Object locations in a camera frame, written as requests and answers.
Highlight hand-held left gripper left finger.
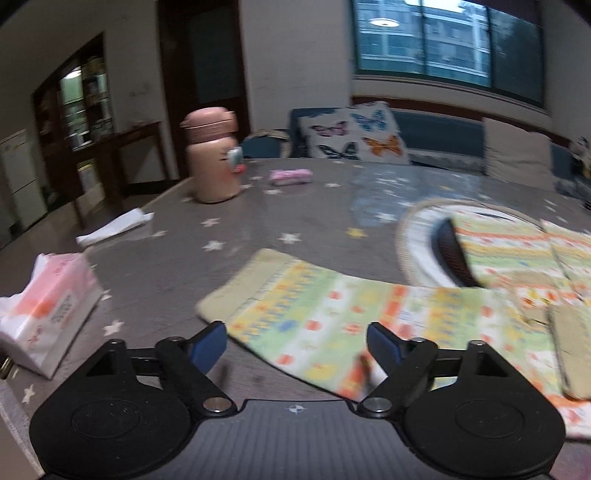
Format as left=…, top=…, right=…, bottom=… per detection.
left=85, top=322, right=237, bottom=419

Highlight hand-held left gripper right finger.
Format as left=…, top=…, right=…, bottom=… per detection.
left=358, top=322, right=509, bottom=419

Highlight colourful patterned pants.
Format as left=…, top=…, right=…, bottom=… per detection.
left=196, top=216, right=591, bottom=439

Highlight round woven white basket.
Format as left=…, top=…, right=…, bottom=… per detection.
left=396, top=200, right=546, bottom=289

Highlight dark round dish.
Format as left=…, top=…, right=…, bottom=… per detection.
left=430, top=217, right=483, bottom=288

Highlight white crumpled paper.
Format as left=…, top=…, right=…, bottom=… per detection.
left=76, top=208, right=155, bottom=249

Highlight grey star tablecloth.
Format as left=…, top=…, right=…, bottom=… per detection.
left=0, top=158, right=591, bottom=462

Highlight pink tissue pack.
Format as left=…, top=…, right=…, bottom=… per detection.
left=0, top=252, right=105, bottom=380

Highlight small pink packet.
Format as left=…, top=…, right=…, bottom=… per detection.
left=269, top=169, right=313, bottom=186

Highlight pink water bottle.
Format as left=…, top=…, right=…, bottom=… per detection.
left=180, top=106, right=245, bottom=204

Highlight dark wooden side table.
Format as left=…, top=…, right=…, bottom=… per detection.
left=74, top=121, right=169, bottom=229

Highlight blue chair back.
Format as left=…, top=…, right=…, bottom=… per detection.
left=240, top=130, right=293, bottom=160

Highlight butterfly print pillow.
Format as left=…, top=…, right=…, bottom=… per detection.
left=297, top=102, right=411, bottom=165

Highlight blue sofa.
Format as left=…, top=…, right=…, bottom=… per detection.
left=287, top=107, right=591, bottom=195

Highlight beige cushion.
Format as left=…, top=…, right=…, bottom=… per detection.
left=481, top=117, right=557, bottom=191

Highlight white refrigerator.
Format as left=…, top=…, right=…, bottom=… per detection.
left=0, top=128, right=49, bottom=232

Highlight dark wooden display cabinet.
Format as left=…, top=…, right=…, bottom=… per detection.
left=30, top=31, right=122, bottom=204

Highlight dark wooden door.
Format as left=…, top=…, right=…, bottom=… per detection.
left=157, top=0, right=251, bottom=182

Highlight large window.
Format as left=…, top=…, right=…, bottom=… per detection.
left=352, top=0, right=546, bottom=107

